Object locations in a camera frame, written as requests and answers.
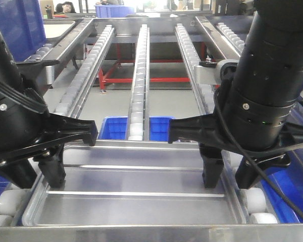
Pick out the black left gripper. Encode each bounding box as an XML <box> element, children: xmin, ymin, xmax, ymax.
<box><xmin>0</xmin><ymin>113</ymin><xmax>98</xmax><ymax>189</ymax></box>

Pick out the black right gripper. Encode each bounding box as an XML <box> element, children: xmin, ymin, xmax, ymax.
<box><xmin>168</xmin><ymin>114</ymin><xmax>303</xmax><ymax>189</ymax></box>

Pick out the ribbed silver metal tray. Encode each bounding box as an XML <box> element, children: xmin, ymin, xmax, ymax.
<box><xmin>22</xmin><ymin>140</ymin><xmax>249</xmax><ymax>226</ymax></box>

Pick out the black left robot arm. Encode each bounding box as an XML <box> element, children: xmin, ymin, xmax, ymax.
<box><xmin>0</xmin><ymin>32</ymin><xmax>97</xmax><ymax>189</ymax></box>

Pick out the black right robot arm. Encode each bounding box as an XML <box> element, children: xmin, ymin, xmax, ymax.
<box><xmin>168</xmin><ymin>1</ymin><xmax>303</xmax><ymax>188</ymax></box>

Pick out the grey tray far left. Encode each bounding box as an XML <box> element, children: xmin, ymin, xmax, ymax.
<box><xmin>43</xmin><ymin>20</ymin><xmax>76</xmax><ymax>39</ymax></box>

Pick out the right white roller track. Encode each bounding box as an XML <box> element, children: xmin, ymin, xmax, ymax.
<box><xmin>175</xmin><ymin>23</ymin><xmax>279</xmax><ymax>224</ymax></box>

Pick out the white roller track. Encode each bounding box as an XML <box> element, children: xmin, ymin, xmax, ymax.
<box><xmin>175</xmin><ymin>23</ymin><xmax>279</xmax><ymax>224</ymax></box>
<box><xmin>0</xmin><ymin>25</ymin><xmax>115</xmax><ymax>226</ymax></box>
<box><xmin>126</xmin><ymin>24</ymin><xmax>150</xmax><ymax>141</ymax></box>

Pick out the left white roller track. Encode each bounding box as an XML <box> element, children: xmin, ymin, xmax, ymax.
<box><xmin>0</xmin><ymin>25</ymin><xmax>115</xmax><ymax>226</ymax></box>

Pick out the blue bin lower right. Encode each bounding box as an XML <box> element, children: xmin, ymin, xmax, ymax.
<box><xmin>261</xmin><ymin>148</ymin><xmax>303</xmax><ymax>223</ymax></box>

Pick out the blue bin below centre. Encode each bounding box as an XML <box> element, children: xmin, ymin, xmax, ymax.
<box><xmin>98</xmin><ymin>116</ymin><xmax>174</xmax><ymax>141</ymax></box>

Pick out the middle white roller track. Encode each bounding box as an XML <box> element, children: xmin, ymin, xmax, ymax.
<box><xmin>126</xmin><ymin>24</ymin><xmax>150</xmax><ymax>141</ymax></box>

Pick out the far left roller track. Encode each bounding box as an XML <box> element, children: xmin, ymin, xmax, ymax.
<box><xmin>25</xmin><ymin>43</ymin><xmax>53</xmax><ymax>63</ymax></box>

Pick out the far right roller track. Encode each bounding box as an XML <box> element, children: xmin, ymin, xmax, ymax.
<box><xmin>216</xmin><ymin>22</ymin><xmax>245</xmax><ymax>55</ymax></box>

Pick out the large blue bin upper left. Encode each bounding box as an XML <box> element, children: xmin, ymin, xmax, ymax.
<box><xmin>0</xmin><ymin>0</ymin><xmax>46</xmax><ymax>62</ymax></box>

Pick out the person in background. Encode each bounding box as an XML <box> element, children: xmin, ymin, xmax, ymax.
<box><xmin>55</xmin><ymin>2</ymin><xmax>76</xmax><ymax>14</ymax></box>

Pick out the far blue bin background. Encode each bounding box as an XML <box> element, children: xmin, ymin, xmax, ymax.
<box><xmin>95</xmin><ymin>5</ymin><xmax>134</xmax><ymax>18</ymax></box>

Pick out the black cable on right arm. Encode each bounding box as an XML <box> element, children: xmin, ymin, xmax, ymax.
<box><xmin>213</xmin><ymin>83</ymin><xmax>303</xmax><ymax>227</ymax></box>

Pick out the steel front shelf rail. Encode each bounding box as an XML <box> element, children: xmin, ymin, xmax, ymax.
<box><xmin>0</xmin><ymin>224</ymin><xmax>303</xmax><ymax>241</ymax></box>

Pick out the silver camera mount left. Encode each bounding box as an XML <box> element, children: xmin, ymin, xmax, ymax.
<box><xmin>16</xmin><ymin>59</ymin><xmax>60</xmax><ymax>92</ymax></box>

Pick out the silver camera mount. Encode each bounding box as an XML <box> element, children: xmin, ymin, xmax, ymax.
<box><xmin>194</xmin><ymin>59</ymin><xmax>239</xmax><ymax>85</ymax></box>
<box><xmin>16</xmin><ymin>59</ymin><xmax>60</xmax><ymax>92</ymax></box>

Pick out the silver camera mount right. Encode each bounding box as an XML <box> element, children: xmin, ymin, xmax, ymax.
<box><xmin>194</xmin><ymin>59</ymin><xmax>239</xmax><ymax>85</ymax></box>

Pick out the red metal floor frame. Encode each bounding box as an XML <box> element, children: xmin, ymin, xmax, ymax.
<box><xmin>97</xmin><ymin>42</ymin><xmax>218</xmax><ymax>94</ymax></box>

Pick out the steel divider rail right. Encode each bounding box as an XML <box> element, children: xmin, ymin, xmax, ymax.
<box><xmin>195</xmin><ymin>16</ymin><xmax>240</xmax><ymax>61</ymax></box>

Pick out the steel divider rail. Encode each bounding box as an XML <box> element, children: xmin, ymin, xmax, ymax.
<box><xmin>195</xmin><ymin>16</ymin><xmax>240</xmax><ymax>61</ymax></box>
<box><xmin>22</xmin><ymin>18</ymin><xmax>94</xmax><ymax>89</ymax></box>

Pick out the steel divider rail left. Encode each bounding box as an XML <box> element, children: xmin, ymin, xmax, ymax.
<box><xmin>22</xmin><ymin>18</ymin><xmax>94</xmax><ymax>89</ymax></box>

